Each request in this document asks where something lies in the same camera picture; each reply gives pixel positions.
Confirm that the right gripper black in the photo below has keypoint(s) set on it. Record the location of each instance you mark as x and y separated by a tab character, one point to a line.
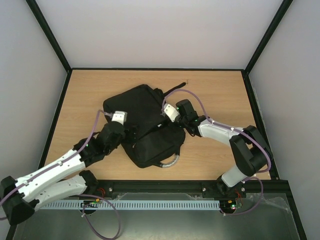
178	122

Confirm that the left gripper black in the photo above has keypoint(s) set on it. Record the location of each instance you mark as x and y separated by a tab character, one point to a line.
135	130

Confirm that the black student backpack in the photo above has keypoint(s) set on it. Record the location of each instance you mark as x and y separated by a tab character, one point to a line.
154	146

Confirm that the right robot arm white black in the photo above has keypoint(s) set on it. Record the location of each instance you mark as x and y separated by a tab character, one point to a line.
250	151

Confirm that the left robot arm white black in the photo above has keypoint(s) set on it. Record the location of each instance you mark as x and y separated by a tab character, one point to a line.
67	176

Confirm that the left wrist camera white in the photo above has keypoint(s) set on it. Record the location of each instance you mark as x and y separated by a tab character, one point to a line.
119	117

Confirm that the light blue cable duct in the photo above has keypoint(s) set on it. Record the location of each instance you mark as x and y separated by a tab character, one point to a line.
189	205

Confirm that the black frame rail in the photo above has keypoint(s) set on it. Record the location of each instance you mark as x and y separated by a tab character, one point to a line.
204	188

